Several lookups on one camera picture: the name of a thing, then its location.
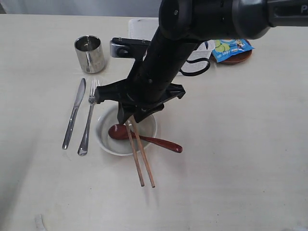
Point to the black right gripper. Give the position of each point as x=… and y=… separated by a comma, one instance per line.
x=140, y=97

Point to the wooden chopstick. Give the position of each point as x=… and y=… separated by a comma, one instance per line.
x=141, y=148
x=134, y=154

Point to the dark red wooden spoon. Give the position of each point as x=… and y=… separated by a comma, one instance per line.
x=119, y=132

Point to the white patterned ceramic bowl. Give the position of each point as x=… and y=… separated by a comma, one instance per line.
x=147, y=127

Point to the silver table knife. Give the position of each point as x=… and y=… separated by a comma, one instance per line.
x=77, y=102

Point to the silver fork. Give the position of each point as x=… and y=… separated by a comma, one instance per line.
x=83, y=147

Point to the shiny metal cup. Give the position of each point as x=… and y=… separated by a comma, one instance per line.
x=90, y=54

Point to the blue chips bag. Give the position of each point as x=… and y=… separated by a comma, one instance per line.
x=227, y=48

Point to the brown round wooden plate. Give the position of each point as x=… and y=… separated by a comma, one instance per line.
x=236, y=59

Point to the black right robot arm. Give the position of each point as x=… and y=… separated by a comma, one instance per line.
x=183, y=26

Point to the white perforated plastic basket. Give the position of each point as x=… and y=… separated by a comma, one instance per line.
x=145, y=28

